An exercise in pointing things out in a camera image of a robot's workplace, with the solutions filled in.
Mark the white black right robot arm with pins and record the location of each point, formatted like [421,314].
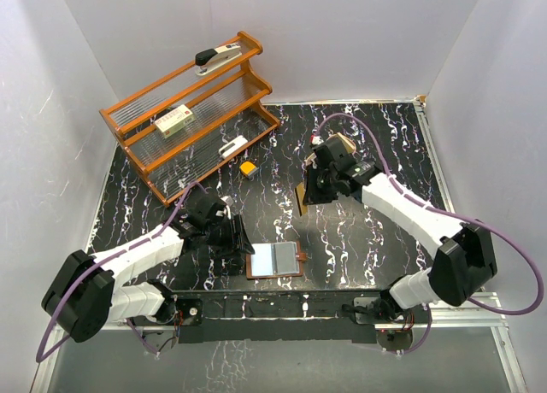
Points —
[463,258]

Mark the aluminium frame rail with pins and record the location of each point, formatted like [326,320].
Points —
[470,314]

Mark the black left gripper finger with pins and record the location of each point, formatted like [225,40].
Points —
[226,258]
[240,241]

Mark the brown leather card holder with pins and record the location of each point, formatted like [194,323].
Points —
[275,260]

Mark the yellow grey eraser block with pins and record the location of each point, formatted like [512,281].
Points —
[248,169]

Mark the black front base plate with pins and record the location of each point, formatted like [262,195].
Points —
[272,315]

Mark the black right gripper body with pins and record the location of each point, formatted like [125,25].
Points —
[320,188]

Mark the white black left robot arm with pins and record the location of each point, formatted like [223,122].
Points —
[91,291]

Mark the orange wooden shelf rack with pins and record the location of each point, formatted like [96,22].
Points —
[226,103]

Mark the white staples box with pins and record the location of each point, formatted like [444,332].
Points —
[174,121]

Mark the cream oval card tray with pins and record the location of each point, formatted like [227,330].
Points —
[348,144]

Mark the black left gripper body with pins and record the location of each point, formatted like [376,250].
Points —
[219,235]

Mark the black white stapler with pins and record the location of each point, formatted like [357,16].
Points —
[208,61]

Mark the small white black device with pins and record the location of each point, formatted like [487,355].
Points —
[229,148]

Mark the gold credit card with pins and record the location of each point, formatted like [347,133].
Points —
[300,194]

